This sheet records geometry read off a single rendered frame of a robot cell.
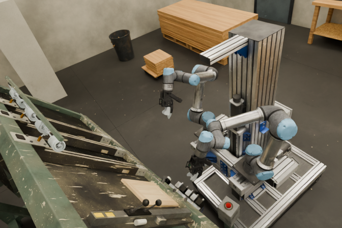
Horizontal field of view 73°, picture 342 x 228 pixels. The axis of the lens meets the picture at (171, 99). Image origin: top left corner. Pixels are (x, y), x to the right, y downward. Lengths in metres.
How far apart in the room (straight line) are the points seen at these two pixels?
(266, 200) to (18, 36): 4.62
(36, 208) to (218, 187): 2.12
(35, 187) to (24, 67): 4.20
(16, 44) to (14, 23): 0.35
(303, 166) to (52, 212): 2.70
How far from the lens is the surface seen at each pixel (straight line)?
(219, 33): 4.87
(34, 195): 1.16
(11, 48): 5.10
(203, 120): 2.07
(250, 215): 2.75
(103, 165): 1.86
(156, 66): 4.82
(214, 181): 2.92
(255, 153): 1.82
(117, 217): 1.32
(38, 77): 5.32
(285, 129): 1.48
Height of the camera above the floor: 2.70
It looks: 38 degrees down
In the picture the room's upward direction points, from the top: 12 degrees counter-clockwise
